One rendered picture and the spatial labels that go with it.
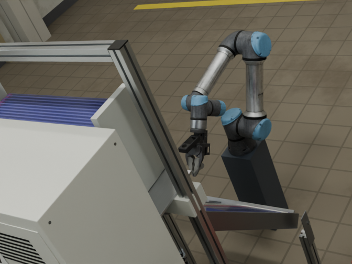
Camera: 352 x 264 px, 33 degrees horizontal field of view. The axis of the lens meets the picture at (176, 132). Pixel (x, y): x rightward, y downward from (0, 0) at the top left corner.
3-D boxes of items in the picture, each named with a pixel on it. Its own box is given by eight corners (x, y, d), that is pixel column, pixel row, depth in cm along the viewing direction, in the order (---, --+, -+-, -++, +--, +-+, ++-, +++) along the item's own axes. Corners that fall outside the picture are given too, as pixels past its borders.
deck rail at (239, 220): (293, 227, 245) (294, 212, 246) (297, 228, 244) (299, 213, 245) (197, 230, 188) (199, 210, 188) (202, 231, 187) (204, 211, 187)
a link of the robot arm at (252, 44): (250, 133, 312) (249, 28, 295) (273, 139, 302) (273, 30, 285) (235, 139, 304) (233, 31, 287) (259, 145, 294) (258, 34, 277)
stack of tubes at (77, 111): (44, 151, 220) (8, 92, 205) (153, 166, 190) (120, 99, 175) (22, 174, 213) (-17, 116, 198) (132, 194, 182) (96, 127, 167)
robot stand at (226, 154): (261, 203, 360) (235, 134, 330) (288, 208, 349) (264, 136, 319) (248, 225, 350) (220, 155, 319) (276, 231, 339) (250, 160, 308)
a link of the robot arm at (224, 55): (224, 23, 298) (175, 101, 283) (242, 25, 291) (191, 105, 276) (234, 39, 306) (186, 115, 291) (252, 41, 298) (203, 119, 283)
